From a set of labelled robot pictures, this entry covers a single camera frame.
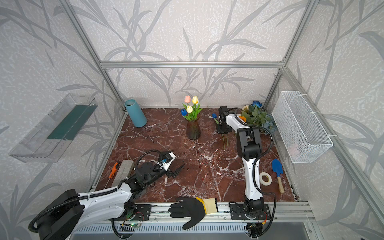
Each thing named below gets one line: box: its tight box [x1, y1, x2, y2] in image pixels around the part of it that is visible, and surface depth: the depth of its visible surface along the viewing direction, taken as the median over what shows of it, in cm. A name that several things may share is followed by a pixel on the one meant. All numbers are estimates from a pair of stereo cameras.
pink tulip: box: [184, 95, 192, 106], surface depth 86 cm
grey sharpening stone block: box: [111, 160, 135, 187], surface depth 86 cm
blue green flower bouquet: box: [241, 100, 276, 134], surface depth 104 cm
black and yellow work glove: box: [168, 197, 219, 230], surface depth 75 cm
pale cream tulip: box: [186, 105, 193, 114], surface depth 80 cm
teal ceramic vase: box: [124, 99, 147, 128], surface depth 101 cm
